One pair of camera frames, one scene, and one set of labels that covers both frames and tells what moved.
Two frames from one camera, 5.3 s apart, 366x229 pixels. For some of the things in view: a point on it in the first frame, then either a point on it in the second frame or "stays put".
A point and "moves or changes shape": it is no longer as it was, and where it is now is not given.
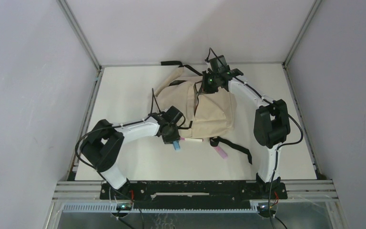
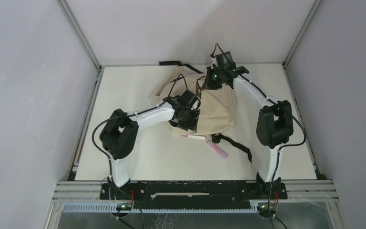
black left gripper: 175,137 to 192,125
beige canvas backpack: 208,115 stays put
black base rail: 190,195 stays put
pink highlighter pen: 222,152 moves or changes shape
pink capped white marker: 191,139 moves or changes shape
